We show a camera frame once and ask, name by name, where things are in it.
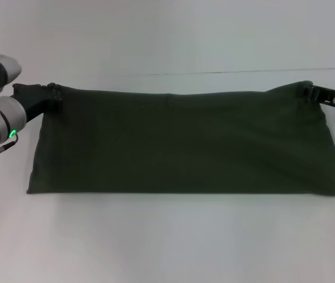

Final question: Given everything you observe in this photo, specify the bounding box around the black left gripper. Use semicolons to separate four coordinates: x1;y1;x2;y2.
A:
11;83;64;122

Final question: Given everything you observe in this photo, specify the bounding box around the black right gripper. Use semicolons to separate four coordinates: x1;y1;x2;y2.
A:
301;82;335;115

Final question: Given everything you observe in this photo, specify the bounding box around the dark green printed t-shirt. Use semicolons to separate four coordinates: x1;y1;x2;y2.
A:
25;80;335;196

